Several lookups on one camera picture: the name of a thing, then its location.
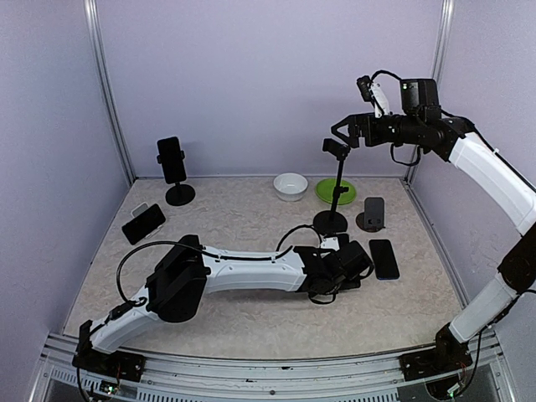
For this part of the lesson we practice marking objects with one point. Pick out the blue-edged black phone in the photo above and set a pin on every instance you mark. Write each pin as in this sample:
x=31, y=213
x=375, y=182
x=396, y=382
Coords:
x=385, y=263

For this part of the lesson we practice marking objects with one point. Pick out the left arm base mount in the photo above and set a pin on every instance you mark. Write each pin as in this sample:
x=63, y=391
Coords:
x=118, y=365

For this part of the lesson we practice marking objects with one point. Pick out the small black phone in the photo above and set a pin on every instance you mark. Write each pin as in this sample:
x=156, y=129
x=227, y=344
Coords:
x=130, y=234

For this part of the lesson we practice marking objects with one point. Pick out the low black round stand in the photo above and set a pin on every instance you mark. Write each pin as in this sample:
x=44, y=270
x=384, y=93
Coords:
x=372, y=218

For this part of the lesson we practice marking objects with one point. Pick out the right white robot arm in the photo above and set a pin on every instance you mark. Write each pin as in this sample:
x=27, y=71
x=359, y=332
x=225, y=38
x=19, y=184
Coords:
x=456, y=141

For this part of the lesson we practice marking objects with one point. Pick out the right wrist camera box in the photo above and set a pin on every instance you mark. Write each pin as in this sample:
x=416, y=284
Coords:
x=419, y=97

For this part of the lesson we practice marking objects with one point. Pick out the black clamp stand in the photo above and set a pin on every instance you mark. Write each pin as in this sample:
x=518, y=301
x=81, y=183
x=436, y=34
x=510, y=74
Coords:
x=180, y=194

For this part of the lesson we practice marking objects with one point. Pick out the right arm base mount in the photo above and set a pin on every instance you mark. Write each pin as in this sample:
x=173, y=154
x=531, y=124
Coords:
x=447, y=355

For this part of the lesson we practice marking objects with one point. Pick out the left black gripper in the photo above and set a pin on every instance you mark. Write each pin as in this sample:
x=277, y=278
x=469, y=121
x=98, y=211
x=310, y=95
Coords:
x=350, y=285

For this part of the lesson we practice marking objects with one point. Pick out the tall black pole stand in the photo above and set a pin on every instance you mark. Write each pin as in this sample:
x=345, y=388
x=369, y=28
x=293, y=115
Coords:
x=331, y=222

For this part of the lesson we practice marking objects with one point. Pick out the front aluminium rail frame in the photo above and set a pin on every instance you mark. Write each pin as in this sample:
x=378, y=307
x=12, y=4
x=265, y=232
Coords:
x=366, y=377

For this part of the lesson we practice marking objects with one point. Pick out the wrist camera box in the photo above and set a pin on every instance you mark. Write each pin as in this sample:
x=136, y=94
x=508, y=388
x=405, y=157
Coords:
x=419, y=97
x=355, y=262

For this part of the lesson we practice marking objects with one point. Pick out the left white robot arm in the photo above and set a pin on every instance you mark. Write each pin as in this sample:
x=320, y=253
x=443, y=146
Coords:
x=189, y=271

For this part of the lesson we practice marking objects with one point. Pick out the left aluminium corner post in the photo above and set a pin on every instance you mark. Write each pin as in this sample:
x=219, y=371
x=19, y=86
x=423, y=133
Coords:
x=93, y=23

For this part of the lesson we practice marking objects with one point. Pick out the aluminium corner post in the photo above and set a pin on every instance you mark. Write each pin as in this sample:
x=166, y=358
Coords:
x=442, y=40
x=93, y=23

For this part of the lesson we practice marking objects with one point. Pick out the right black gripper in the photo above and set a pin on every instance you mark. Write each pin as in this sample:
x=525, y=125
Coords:
x=368, y=119

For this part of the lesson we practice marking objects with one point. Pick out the white folding phone stand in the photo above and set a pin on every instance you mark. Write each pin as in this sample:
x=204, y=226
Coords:
x=144, y=209

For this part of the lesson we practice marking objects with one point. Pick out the right aluminium corner post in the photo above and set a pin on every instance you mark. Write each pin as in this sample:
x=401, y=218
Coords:
x=442, y=40

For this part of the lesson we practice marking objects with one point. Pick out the white bowl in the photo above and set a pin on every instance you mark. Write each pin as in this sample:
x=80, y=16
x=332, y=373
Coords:
x=290, y=187

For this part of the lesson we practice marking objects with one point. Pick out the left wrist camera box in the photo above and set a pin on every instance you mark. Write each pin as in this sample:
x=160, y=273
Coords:
x=355, y=262

